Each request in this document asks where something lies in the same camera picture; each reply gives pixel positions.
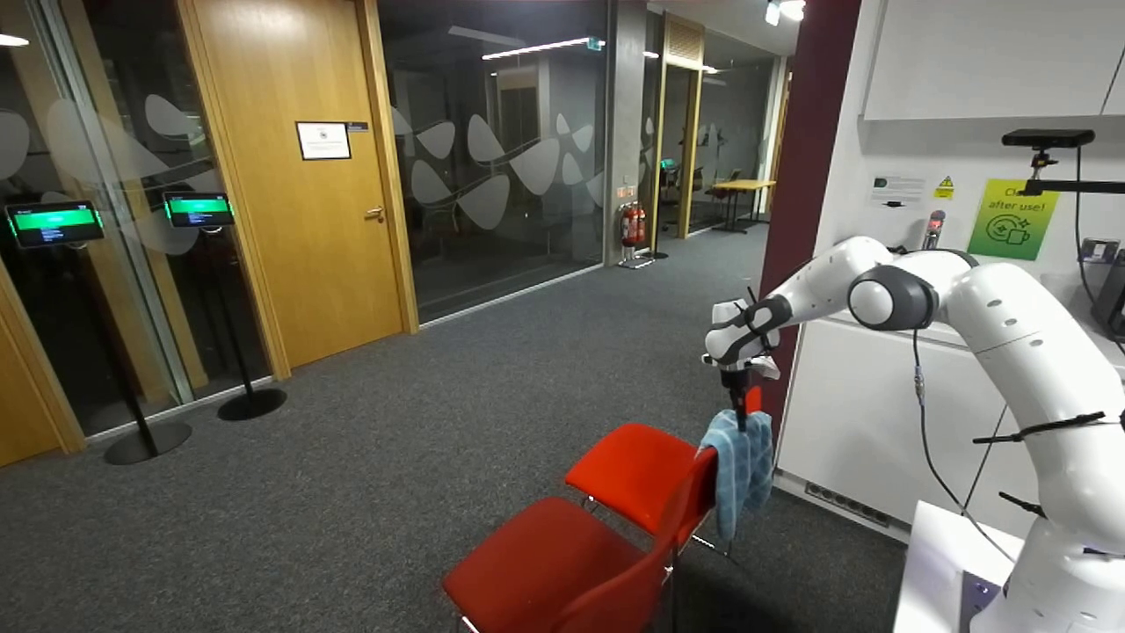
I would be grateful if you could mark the red chair with cloth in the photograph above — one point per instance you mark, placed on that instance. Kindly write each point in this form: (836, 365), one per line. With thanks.
(637, 467)

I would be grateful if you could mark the black camera on mount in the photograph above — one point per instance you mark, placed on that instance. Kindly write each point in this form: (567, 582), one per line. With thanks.
(1043, 146)

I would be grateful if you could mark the wooden door with sign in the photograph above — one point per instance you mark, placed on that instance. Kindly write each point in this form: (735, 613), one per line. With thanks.
(323, 245)

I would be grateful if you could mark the right tablet kiosk stand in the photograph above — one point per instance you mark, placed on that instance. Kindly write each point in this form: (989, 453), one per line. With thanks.
(212, 219)

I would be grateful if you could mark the red fire extinguisher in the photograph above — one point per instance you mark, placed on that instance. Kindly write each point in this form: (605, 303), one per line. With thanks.
(635, 227)

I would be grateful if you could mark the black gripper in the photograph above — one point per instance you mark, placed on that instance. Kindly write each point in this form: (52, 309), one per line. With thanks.
(739, 347)

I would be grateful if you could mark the left tablet kiosk stand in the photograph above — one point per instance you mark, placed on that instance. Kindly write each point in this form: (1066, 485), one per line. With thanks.
(66, 229)

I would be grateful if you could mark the blue checkered cloth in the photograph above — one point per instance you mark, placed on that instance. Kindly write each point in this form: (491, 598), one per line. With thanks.
(743, 464)

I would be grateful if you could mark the green yellow wall poster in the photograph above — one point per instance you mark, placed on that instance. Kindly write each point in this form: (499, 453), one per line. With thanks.
(1009, 219)

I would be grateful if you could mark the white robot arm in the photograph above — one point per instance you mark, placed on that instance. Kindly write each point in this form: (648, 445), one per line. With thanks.
(1064, 390)

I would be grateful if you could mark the tablet kiosk stand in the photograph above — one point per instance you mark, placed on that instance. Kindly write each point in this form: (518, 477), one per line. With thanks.
(66, 229)
(212, 219)

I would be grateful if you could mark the white door sign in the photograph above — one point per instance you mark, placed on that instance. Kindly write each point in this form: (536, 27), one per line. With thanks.
(322, 140)

